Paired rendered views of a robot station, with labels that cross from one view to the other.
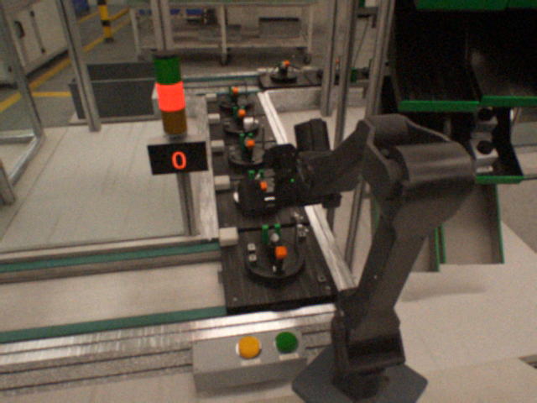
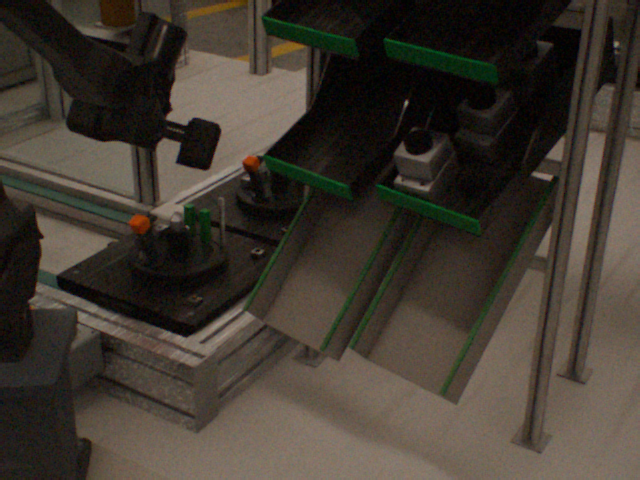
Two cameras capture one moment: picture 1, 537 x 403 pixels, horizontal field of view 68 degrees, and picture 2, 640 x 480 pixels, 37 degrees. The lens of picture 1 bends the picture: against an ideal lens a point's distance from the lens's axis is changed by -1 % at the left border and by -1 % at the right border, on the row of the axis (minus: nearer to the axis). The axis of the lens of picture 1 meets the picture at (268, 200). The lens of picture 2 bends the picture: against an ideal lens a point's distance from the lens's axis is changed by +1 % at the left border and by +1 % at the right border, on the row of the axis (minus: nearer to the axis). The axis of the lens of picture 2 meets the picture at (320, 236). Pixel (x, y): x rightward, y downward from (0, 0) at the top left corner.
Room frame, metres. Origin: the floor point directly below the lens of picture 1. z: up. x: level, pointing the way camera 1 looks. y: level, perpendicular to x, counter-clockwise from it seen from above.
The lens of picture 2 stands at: (-0.08, -0.93, 1.63)
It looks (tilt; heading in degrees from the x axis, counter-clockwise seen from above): 27 degrees down; 40
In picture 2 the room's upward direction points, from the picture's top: 1 degrees clockwise
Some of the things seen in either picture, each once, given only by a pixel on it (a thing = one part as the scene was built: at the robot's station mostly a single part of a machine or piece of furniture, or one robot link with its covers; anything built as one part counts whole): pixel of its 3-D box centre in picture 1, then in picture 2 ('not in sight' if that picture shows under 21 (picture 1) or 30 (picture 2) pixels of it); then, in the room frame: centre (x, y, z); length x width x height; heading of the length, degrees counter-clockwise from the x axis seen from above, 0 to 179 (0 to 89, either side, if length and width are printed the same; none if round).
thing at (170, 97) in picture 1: (170, 94); not in sight; (0.78, 0.19, 1.33); 0.05 x 0.05 x 0.05
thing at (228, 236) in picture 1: (228, 238); (170, 221); (0.77, 0.10, 0.97); 0.05 x 0.05 x 0.04; 9
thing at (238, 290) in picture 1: (273, 264); (179, 268); (0.69, -0.01, 0.96); 0.24 x 0.24 x 0.02; 9
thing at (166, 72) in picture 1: (167, 69); not in sight; (0.78, 0.19, 1.38); 0.05 x 0.05 x 0.05
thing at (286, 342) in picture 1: (285, 342); not in sight; (0.48, -0.03, 0.96); 0.04 x 0.04 x 0.02
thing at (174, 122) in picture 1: (174, 117); (117, 6); (0.78, 0.19, 1.28); 0.05 x 0.05 x 0.05
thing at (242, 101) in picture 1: (234, 96); not in sight; (1.67, 0.15, 1.01); 0.24 x 0.24 x 0.13; 9
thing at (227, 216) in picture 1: (258, 187); (279, 176); (0.94, 0.03, 1.01); 0.24 x 0.24 x 0.13; 9
